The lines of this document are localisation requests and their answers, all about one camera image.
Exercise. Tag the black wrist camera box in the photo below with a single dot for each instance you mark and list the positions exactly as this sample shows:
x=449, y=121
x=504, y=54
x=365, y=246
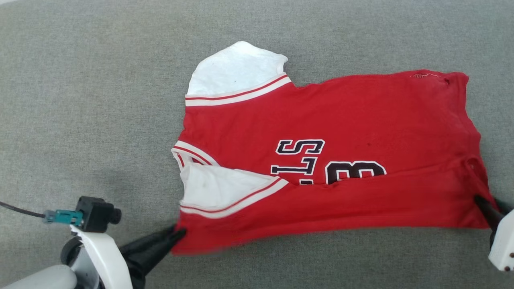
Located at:
x=96, y=214

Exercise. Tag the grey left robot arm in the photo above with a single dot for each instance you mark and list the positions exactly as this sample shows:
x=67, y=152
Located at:
x=40, y=279

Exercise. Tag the red and white jersey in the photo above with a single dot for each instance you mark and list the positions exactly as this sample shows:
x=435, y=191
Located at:
x=341, y=160

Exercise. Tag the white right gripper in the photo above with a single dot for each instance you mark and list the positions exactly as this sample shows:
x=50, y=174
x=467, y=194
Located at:
x=502, y=245

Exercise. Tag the grey fabric sofa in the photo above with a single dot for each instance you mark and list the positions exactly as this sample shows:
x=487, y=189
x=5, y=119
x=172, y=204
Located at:
x=80, y=100

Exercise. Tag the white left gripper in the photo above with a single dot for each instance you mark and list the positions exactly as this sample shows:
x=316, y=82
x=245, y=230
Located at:
x=100, y=261

